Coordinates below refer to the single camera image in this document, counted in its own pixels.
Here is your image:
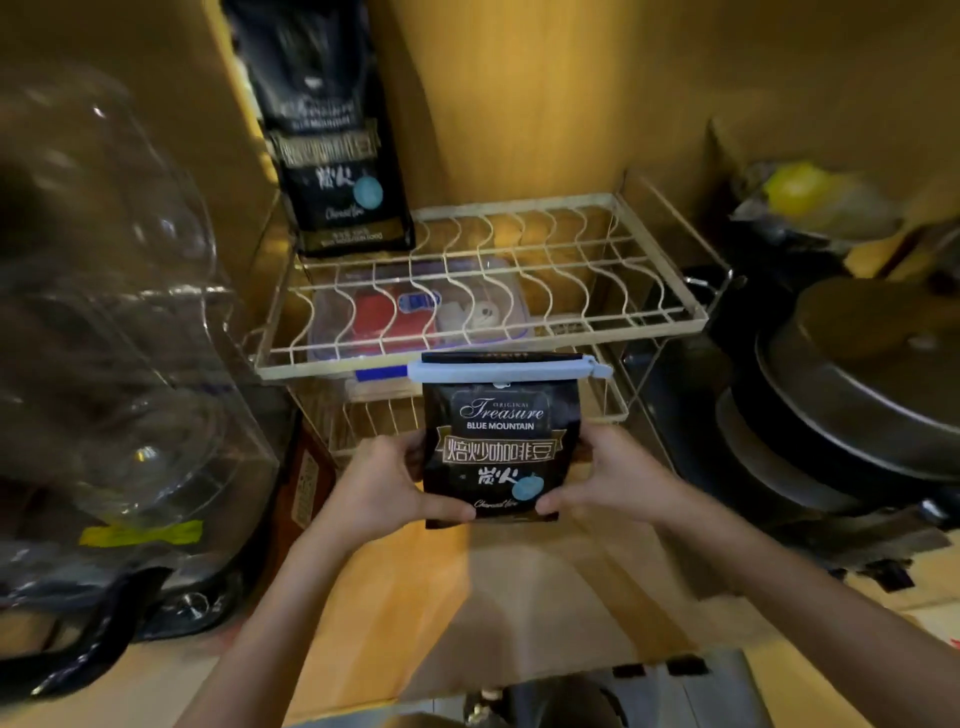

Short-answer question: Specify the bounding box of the person's right hand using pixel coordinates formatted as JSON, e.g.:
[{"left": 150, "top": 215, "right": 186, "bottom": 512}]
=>
[{"left": 534, "top": 423, "right": 680, "bottom": 529}]

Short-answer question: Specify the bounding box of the person's left hand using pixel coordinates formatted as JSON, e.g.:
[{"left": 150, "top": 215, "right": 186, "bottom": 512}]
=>
[{"left": 319, "top": 430, "right": 477, "bottom": 546}]

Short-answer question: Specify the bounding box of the black coffee bag with clip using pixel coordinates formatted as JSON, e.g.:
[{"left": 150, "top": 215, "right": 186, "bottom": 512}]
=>
[{"left": 420, "top": 352, "right": 585, "bottom": 530}]

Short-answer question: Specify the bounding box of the person's left forearm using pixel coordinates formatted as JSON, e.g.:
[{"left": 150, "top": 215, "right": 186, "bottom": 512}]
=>
[{"left": 174, "top": 516, "right": 391, "bottom": 728}]

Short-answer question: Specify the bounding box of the person's right forearm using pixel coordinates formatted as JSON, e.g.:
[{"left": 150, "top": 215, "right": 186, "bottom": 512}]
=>
[{"left": 637, "top": 487, "right": 960, "bottom": 728}]

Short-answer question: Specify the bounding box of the light blue sealing clip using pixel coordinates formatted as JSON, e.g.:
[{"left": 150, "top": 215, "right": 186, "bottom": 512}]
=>
[{"left": 405, "top": 355, "right": 614, "bottom": 384}]

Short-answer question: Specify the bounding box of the clear plastic storage box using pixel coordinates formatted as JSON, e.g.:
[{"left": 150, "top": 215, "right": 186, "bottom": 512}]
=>
[{"left": 308, "top": 257, "right": 535, "bottom": 367}]

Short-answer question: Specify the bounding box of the black cooking pan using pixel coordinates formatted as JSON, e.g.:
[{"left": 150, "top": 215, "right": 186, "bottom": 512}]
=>
[{"left": 645, "top": 262, "right": 960, "bottom": 541}]

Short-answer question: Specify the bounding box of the clear plastic container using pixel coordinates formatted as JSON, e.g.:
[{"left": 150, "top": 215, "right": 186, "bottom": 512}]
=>
[{"left": 0, "top": 63, "right": 282, "bottom": 612}]

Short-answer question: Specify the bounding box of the plastic bag with yellow item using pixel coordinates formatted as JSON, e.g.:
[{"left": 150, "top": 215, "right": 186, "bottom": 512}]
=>
[{"left": 731, "top": 159, "right": 905, "bottom": 243}]

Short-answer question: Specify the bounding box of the tall black coffee bag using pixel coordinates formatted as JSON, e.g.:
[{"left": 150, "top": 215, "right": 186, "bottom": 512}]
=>
[{"left": 222, "top": 0, "right": 417, "bottom": 257}]

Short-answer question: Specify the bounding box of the cream wire dish rack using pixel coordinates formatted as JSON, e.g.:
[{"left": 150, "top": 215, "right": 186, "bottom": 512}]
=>
[{"left": 241, "top": 171, "right": 733, "bottom": 456}]

